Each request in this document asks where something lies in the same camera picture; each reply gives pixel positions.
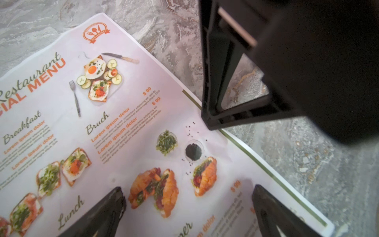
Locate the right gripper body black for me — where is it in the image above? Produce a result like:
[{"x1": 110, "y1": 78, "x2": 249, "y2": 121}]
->
[{"x1": 216, "y1": 1, "x2": 379, "y2": 144}]

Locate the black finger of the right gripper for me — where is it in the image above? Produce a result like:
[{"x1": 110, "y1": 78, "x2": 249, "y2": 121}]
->
[{"x1": 199, "y1": 1, "x2": 302, "y2": 130}]

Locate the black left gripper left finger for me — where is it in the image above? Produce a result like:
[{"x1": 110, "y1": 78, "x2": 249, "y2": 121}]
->
[{"x1": 60, "y1": 187, "x2": 127, "y2": 237}]

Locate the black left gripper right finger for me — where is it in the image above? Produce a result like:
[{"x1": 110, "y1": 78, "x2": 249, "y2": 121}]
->
[{"x1": 252, "y1": 185, "x2": 321, "y2": 237}]

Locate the pink special menu sheet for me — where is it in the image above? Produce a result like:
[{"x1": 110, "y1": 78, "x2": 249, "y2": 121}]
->
[{"x1": 1, "y1": 14, "x2": 334, "y2": 237}]

